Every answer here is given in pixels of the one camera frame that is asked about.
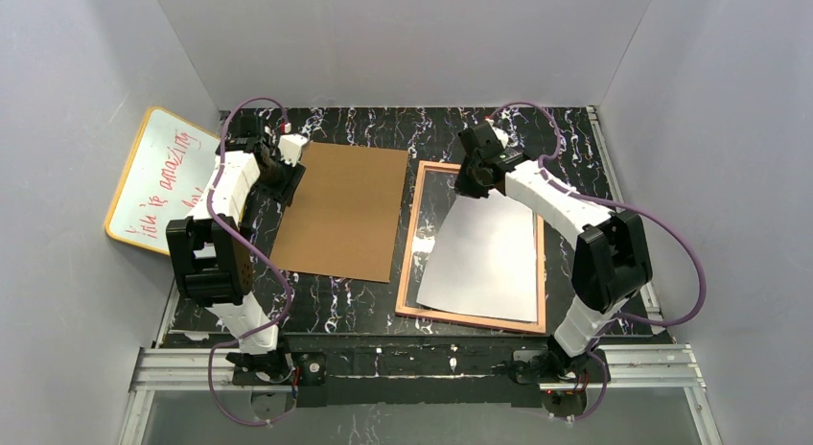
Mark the brown backing board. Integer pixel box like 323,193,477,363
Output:
269,143,409,283

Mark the seascape photo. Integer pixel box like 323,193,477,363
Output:
417,190,538,322

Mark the pink wooden picture frame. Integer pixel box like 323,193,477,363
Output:
395,160,546,335

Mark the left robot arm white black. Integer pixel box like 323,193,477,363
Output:
165,124,310,356

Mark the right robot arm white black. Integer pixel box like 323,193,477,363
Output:
454,122,653,362

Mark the yellow-framed whiteboard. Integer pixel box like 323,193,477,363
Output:
105,106,219,255

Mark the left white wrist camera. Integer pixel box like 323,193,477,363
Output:
278,133,311,167

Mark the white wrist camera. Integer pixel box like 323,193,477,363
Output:
278,133,311,167
491,126,510,148

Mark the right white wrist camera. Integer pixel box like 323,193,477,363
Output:
491,126,510,148

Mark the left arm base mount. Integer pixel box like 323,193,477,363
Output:
225,349,326,386

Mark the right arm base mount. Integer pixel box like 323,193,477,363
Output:
491,348,611,406

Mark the aluminium rail front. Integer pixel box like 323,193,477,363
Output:
120,338,721,444

